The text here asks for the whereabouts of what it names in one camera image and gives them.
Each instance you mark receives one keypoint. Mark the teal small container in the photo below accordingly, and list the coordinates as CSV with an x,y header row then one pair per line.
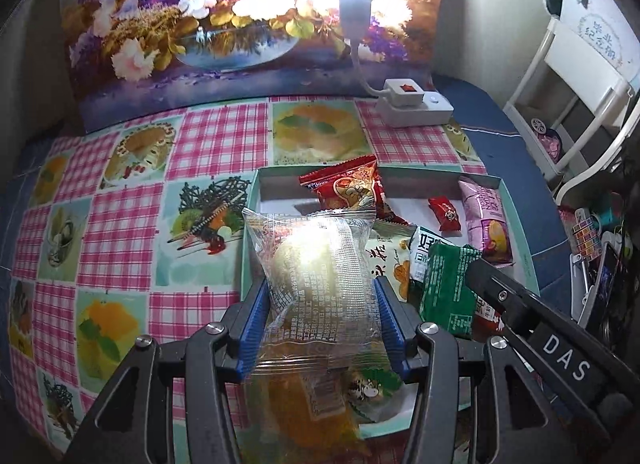
x,y
611,210

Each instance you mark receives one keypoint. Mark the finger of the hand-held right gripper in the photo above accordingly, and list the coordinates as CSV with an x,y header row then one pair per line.
x,y
500,289

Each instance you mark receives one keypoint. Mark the small white wheel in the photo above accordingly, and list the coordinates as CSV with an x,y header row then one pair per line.
x,y
540,126

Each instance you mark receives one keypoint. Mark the clear pale cake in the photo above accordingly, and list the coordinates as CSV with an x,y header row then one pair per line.
x,y
315,284

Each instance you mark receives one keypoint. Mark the floral painting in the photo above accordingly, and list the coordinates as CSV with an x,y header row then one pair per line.
x,y
150,19

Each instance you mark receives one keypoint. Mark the cream packet with orange print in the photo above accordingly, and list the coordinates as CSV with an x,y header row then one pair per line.
x,y
392,264

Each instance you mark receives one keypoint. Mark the pink patterned pouch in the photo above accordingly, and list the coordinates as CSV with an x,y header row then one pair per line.
x,y
552,145

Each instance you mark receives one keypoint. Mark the white folding chair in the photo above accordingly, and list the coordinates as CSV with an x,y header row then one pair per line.
x,y
585,84

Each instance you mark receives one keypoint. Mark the colourful puzzle cube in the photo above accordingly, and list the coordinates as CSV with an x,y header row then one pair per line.
x,y
585,236

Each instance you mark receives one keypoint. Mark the small red candy packet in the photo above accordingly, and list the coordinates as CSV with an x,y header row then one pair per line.
x,y
445,214

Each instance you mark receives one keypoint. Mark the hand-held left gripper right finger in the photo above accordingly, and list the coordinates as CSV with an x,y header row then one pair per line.
x,y
392,339

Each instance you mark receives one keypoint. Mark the yellow snack packet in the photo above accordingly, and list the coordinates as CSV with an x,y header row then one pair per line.
x,y
295,414

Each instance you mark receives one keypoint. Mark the green snack packet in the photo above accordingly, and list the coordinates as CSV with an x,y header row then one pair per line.
x,y
445,289

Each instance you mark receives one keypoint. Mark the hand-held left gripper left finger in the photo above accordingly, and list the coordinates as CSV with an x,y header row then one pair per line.
x,y
255,329

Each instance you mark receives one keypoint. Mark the pink snack packet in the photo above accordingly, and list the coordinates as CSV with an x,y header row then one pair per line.
x,y
482,224

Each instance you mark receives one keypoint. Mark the teal cardboard box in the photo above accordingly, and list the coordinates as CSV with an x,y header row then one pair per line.
x,y
285,194

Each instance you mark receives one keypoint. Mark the white green cracker packet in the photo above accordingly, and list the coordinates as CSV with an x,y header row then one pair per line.
x,y
422,244

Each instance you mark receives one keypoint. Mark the large red snack packet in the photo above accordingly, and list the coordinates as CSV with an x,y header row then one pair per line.
x,y
350,189

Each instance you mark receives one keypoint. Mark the small red white packet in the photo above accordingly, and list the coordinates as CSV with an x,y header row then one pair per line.
x,y
487,318

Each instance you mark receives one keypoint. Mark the pink checked tablecloth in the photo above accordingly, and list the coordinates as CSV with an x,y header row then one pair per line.
x,y
210,139

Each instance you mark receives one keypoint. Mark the dark phone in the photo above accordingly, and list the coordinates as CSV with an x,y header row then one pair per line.
x,y
602,284

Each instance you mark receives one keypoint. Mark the white printed card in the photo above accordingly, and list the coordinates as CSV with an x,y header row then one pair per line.
x,y
600,34

